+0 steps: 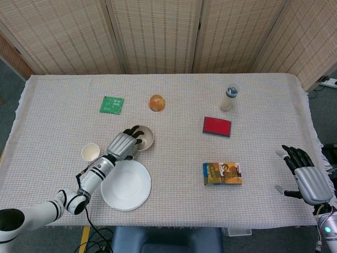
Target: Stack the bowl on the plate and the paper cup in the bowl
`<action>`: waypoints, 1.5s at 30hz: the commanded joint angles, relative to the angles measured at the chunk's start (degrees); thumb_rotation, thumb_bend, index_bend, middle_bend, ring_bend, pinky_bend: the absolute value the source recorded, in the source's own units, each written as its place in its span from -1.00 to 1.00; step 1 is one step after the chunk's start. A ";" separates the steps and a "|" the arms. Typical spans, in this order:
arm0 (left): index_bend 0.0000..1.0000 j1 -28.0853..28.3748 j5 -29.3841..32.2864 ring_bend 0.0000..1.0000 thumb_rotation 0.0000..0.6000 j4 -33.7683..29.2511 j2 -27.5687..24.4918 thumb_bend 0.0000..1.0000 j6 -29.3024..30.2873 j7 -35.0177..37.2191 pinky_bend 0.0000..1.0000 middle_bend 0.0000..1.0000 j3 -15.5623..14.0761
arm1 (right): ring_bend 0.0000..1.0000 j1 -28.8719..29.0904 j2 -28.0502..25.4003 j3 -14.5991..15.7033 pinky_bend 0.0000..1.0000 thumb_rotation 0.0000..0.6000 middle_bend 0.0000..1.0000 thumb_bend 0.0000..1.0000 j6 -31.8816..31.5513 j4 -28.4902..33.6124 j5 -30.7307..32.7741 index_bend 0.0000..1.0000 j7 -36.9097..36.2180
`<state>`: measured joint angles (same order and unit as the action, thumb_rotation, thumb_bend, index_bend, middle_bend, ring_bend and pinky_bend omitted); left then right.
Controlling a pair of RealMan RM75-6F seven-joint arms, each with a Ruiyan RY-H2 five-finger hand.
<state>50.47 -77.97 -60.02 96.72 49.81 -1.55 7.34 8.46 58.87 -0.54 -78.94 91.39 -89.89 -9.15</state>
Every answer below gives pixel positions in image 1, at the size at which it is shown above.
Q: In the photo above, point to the white woven tablecloth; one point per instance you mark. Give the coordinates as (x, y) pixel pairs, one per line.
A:
(184, 147)

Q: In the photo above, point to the large white plate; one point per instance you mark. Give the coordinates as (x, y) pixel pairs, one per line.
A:
(129, 184)

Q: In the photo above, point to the blue chair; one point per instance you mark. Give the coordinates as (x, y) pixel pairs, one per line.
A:
(166, 241)

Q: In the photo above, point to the black object beside table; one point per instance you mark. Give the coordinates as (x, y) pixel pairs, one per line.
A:
(330, 151)

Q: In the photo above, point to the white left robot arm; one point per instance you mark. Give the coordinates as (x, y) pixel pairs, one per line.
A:
(90, 180)

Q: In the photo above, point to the beige bowl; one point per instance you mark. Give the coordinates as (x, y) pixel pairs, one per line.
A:
(148, 137)

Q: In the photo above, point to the cream bottle with blue cap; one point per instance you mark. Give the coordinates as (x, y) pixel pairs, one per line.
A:
(227, 102)

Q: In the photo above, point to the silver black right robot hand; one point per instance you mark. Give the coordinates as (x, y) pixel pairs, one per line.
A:
(312, 184)

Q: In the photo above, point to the beige woven folding screen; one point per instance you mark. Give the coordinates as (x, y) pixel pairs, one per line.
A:
(158, 34)

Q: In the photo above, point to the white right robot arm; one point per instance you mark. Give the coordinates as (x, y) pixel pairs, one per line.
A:
(327, 232)

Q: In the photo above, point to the colourful printed carton box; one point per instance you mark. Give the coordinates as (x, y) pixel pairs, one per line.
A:
(222, 174)

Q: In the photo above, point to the red ink pad case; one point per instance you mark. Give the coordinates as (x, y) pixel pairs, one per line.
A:
(217, 126)

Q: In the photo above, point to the orange onion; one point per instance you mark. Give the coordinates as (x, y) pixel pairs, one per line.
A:
(157, 103)

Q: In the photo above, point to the small white paper cup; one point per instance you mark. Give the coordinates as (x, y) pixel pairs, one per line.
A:
(90, 152)

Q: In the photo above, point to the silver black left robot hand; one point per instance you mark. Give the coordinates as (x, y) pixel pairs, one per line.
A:
(121, 145)

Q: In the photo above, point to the white box under table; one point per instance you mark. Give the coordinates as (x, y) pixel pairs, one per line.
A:
(237, 231)

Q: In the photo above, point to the white power strip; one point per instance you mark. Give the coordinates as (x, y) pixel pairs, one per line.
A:
(331, 83)

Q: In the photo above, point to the green foil packet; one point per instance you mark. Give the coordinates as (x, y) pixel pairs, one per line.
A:
(111, 105)

